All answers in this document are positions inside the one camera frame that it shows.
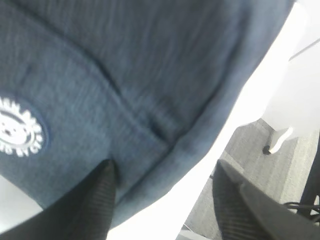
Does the dark navy lunch bag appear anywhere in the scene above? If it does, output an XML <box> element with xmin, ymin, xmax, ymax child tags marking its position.
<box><xmin>0</xmin><ymin>0</ymin><xmax>294</xmax><ymax>226</ymax></box>

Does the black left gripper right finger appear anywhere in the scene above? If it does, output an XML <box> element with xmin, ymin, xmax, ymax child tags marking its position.
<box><xmin>212</xmin><ymin>160</ymin><xmax>320</xmax><ymax>240</ymax></box>

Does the black floor cable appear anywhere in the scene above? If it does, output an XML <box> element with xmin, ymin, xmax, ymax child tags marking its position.
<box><xmin>284</xmin><ymin>194</ymin><xmax>320</xmax><ymax>221</ymax></box>

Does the white table leg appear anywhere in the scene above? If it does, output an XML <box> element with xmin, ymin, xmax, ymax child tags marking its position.
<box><xmin>262</xmin><ymin>127</ymin><xmax>294</xmax><ymax>155</ymax></box>

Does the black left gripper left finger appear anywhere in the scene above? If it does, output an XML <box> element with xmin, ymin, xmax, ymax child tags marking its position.
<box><xmin>0</xmin><ymin>160</ymin><xmax>116</xmax><ymax>240</ymax></box>

